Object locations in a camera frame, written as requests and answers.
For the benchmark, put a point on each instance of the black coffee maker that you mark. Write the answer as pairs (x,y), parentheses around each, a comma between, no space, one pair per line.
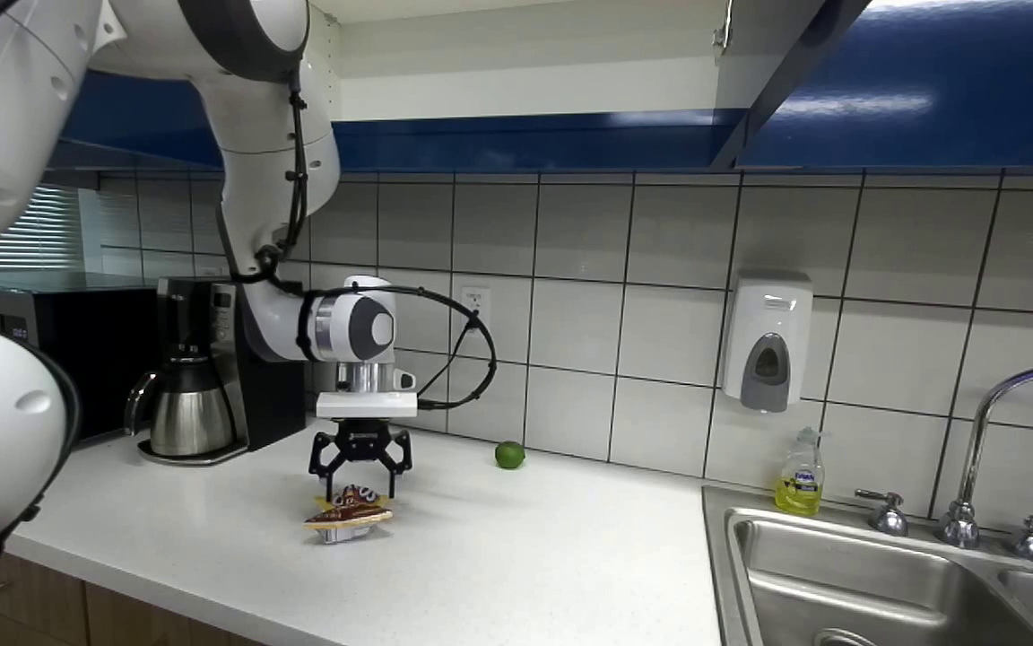
(206,315)

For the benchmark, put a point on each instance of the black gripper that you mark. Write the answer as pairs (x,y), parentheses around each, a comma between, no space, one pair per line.
(362,440)

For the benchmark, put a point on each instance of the white wall outlet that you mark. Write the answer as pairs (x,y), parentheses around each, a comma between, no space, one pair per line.
(480,301)

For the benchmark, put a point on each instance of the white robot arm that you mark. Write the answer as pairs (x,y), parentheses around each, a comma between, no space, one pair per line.
(120,82)

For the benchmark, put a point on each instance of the steel coffee carafe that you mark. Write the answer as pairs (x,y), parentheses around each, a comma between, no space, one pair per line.
(182,409)

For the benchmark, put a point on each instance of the colourful snack packet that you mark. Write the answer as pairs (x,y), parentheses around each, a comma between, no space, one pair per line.
(348,515)

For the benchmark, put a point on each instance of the chrome sink faucet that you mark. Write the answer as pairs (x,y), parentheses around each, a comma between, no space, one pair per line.
(941,458)

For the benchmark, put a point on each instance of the wooden lower cabinet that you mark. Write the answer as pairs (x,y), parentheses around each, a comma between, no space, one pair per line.
(48,609)

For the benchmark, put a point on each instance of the black microwave oven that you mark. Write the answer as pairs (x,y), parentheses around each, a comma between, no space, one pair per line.
(103,338)

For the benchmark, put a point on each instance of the white soap dispenser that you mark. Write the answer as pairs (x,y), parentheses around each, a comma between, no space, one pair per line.
(771,332)

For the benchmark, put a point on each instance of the blue upper cabinet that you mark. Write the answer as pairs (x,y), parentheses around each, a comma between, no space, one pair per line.
(628,88)

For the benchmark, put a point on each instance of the green lime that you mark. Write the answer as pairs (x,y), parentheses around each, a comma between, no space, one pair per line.
(512,453)

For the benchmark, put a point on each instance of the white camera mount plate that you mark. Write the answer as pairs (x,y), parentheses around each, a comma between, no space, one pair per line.
(371,396)

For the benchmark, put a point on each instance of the blue open cabinet door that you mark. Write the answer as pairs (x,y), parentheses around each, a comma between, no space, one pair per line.
(762,50)

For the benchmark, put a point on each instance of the steel kitchen sink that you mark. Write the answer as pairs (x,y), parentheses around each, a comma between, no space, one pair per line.
(839,583)

